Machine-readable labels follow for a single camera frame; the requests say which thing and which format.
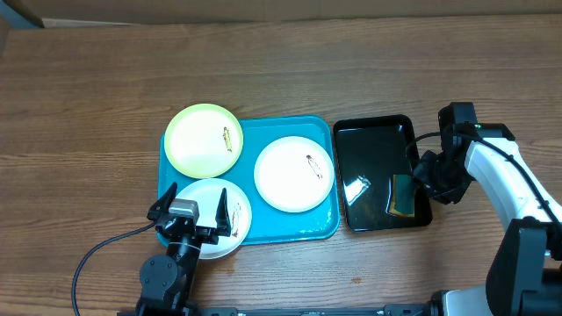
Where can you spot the yellow-green plate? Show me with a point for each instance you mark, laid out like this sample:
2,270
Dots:
203,141

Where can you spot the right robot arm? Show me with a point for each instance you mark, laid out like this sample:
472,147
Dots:
517,282

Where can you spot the teal plastic tray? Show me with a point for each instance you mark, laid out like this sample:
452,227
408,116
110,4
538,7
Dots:
268,224

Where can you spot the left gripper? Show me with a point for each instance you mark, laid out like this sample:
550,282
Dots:
210,235

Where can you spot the white plate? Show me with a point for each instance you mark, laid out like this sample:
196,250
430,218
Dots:
294,174
207,194

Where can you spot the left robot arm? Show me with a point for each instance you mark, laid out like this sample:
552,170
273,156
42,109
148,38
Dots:
166,280

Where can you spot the black rectangular tray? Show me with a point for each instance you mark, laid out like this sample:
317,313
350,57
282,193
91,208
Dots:
370,151

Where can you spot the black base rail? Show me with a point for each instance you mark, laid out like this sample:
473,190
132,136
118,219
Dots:
426,309

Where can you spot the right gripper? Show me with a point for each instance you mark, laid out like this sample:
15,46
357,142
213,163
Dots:
421,175

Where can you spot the green yellow sponge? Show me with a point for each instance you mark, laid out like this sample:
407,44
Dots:
402,196

